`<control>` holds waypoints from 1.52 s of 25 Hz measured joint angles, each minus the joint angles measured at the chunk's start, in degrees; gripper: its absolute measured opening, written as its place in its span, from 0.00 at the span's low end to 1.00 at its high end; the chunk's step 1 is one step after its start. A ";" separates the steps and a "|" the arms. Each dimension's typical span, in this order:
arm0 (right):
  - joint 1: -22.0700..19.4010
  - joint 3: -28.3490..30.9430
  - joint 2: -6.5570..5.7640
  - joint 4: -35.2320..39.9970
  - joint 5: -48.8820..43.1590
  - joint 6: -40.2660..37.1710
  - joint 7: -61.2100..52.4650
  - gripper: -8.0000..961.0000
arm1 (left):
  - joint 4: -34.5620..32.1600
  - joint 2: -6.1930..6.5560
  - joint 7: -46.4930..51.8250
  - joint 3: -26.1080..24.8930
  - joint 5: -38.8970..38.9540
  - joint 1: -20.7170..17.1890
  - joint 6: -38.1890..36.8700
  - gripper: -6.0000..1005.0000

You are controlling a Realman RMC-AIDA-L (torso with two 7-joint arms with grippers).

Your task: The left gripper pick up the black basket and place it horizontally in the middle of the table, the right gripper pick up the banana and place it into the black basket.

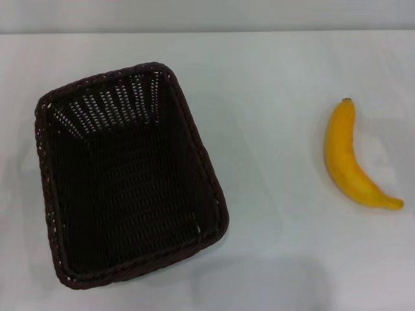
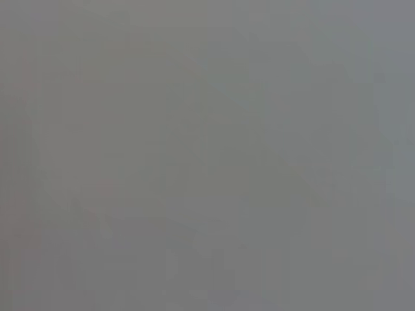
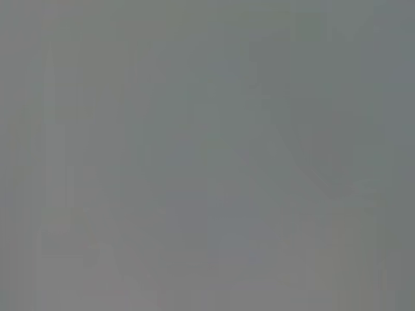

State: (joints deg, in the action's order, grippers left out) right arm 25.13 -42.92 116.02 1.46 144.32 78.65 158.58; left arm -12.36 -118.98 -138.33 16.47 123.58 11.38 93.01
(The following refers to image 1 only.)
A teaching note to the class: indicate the dark brown woven basket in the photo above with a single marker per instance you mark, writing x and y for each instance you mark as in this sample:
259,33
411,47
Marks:
129,194

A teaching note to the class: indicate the yellow banana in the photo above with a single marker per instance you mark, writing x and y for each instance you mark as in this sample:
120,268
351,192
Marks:
343,162

